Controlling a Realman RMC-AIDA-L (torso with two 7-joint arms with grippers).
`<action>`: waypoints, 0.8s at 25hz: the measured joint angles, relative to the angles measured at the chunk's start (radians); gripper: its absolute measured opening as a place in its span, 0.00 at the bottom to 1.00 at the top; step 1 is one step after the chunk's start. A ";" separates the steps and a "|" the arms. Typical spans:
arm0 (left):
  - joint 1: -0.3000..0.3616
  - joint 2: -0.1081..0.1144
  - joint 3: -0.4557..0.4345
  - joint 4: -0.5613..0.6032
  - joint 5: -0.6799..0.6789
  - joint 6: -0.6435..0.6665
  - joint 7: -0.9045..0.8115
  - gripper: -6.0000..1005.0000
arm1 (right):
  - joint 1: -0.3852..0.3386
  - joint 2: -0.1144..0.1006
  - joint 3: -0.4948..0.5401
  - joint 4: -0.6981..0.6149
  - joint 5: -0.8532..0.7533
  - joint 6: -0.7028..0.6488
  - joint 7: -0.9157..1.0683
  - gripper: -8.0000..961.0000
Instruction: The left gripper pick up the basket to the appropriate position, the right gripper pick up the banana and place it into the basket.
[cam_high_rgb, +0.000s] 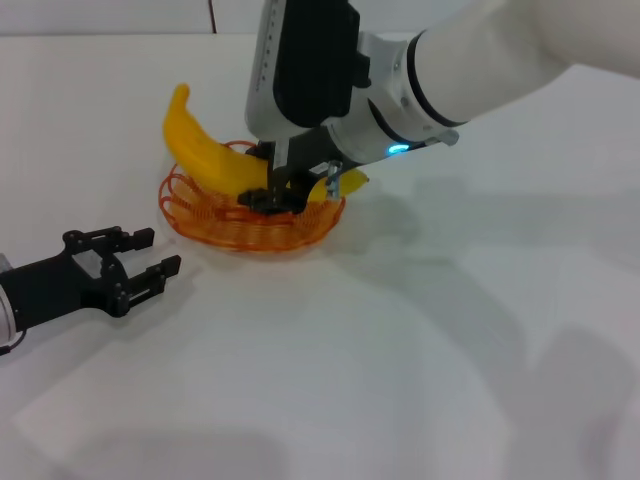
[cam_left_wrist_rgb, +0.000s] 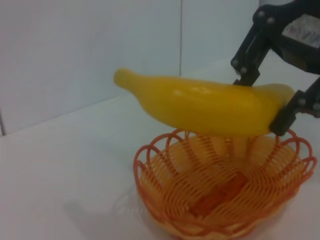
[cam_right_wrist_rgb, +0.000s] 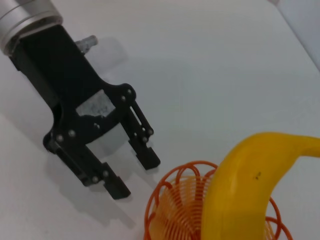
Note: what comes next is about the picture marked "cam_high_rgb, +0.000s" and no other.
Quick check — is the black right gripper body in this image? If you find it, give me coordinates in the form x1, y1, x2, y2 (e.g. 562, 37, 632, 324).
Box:
268, 126, 351, 202

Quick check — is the silver black wrist camera box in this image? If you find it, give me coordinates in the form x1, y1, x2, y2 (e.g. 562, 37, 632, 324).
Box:
243, 0, 372, 146

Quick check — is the right arm metal cable connector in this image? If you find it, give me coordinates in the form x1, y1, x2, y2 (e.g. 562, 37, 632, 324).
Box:
325, 160, 344, 200

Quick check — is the orange wire basket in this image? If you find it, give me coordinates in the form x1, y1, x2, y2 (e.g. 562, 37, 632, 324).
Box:
158, 140, 347, 255

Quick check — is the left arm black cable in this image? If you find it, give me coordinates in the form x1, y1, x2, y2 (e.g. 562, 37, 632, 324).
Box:
0, 330, 27, 357

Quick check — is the yellow banana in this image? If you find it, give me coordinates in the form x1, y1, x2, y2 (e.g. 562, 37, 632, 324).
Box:
163, 83, 372, 204

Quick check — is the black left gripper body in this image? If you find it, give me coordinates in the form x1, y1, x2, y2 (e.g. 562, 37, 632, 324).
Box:
0, 229, 129, 331

